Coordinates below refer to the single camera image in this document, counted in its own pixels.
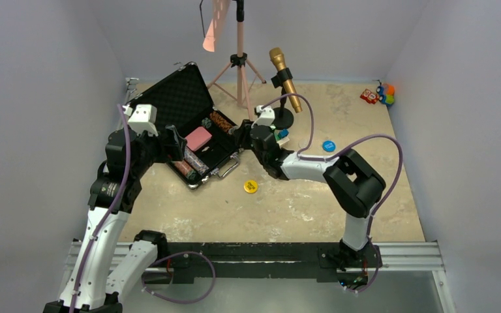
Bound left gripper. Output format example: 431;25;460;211
130;125;185;178

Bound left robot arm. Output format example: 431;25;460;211
44;125;187;312

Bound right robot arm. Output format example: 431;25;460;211
229;120;386;270

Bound blue orange chip row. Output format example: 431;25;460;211
184;147;209;175

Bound green red chip row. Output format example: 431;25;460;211
173;160;198;181

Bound orange black chip row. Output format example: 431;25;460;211
209;111;234;134

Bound pink playing card deck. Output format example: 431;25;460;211
185;126;212;151

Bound small green blue chip stack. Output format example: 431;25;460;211
202;118;212;129

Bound green blue toy brick block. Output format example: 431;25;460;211
275;129;289;147

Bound black microphone desk stand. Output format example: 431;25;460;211
271;68;294;130

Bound yellow big blind button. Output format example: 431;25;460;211
243;180;258;194

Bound black aluminium poker case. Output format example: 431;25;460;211
127;62;240;189

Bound clear dealer button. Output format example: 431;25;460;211
298;139;311;151

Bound blue small blind button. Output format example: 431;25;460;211
322;140;337;153

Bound gold microphone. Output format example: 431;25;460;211
269;47;302;113

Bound pink tripod music stand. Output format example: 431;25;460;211
201;0;266;119

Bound red toy number car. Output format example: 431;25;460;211
360;89;379;104

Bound blue orange toy car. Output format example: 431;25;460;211
376;83;395;107

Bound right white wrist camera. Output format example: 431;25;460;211
252;105;275;127

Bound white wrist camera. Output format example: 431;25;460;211
252;105;275;127
123;104;159;136

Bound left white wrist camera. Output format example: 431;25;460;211
123;104;159;136

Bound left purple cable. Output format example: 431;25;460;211
67;103;131;313

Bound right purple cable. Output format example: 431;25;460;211
259;93;404;295

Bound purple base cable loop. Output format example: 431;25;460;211
141;250;217;305

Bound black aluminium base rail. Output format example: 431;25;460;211
53;239;457;313

